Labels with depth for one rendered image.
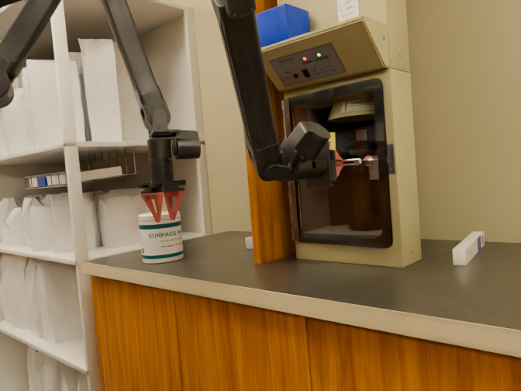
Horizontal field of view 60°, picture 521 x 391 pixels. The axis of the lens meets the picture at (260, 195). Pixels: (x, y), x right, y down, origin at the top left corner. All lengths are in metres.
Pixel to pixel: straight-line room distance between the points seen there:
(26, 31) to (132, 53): 0.23
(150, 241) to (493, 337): 0.99
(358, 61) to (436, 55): 0.48
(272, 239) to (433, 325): 0.62
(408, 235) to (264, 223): 0.39
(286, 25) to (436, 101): 0.59
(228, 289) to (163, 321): 0.34
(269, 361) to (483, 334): 0.50
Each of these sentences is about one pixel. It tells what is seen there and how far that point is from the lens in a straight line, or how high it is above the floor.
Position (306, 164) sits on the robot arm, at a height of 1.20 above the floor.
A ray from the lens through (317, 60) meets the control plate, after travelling 1.16.
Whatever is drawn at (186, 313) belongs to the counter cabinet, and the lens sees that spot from 1.27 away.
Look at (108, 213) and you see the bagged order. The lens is 2.03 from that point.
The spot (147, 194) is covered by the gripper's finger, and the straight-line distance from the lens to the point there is 1.13.
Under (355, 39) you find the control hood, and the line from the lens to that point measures 1.09.
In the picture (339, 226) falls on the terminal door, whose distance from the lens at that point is 1.18.
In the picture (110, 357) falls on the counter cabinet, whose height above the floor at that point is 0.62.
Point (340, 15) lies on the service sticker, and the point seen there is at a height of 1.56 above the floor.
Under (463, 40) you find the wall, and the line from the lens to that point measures 1.55.
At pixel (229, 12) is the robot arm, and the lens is 0.69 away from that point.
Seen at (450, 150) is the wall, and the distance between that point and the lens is 1.53.
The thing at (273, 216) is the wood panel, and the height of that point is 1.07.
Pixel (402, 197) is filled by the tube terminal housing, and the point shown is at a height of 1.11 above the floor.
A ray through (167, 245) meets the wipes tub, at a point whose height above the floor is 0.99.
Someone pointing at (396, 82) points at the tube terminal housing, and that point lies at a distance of 1.16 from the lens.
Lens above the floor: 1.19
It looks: 3 degrees down
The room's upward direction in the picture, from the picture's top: 5 degrees counter-clockwise
